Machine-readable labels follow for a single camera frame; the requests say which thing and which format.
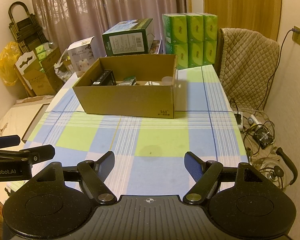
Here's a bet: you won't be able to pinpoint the wooden door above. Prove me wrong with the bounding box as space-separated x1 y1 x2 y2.
204 0 282 41

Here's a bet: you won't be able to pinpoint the dark green product box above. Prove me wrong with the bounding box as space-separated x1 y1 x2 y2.
102 18 155 56

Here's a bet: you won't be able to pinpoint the white square night light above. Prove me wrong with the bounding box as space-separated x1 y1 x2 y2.
145 81 160 86

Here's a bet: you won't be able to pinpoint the folded black hand trolley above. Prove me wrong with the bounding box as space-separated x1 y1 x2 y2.
8 1 48 54

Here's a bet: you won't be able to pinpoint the white product box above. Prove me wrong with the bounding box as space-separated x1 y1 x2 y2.
67 36 96 77

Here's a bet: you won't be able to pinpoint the open brown cardboard box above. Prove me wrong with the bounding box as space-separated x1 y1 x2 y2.
73 54 177 119

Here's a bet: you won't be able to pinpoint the green tissue pack bundle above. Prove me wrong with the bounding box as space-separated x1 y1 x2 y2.
162 12 218 69

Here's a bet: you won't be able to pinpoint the chair with quilted cover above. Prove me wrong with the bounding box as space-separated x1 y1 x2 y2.
214 28 280 110

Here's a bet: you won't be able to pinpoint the brown carton with white flap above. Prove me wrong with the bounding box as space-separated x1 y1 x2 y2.
15 48 64 96

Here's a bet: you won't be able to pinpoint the translucent plastic cup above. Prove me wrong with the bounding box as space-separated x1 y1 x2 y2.
161 76 173 86

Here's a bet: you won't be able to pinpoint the checkered tablecloth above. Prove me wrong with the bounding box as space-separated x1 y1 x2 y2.
20 65 247 196

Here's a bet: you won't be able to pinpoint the small black box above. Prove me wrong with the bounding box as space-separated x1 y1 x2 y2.
92 69 116 86

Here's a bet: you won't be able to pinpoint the yellow plastic bag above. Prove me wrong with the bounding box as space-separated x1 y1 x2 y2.
0 41 22 87

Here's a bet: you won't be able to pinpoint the tangled cables on floor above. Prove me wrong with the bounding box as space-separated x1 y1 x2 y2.
230 100 299 190

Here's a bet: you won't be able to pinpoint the bag of cotton swabs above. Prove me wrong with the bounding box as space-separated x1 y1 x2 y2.
117 76 136 86

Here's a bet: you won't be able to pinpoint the pink curtain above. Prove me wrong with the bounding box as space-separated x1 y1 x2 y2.
32 0 186 56

